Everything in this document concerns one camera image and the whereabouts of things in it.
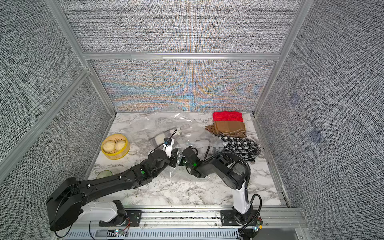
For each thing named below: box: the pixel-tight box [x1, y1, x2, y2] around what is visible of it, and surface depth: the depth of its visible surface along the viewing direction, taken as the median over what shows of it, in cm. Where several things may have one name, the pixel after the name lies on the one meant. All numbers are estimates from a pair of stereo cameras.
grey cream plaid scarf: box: [149, 128, 181, 150], surface depth 101 cm
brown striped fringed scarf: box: [205, 121, 247, 138], surface depth 105 cm
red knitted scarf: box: [212, 111, 244, 122], surface depth 120 cm
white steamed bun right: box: [114, 140, 126, 151], surface depth 96 cm
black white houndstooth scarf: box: [214, 134, 261, 162], surface depth 94 cm
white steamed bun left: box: [103, 140, 116, 152], surface depth 97 cm
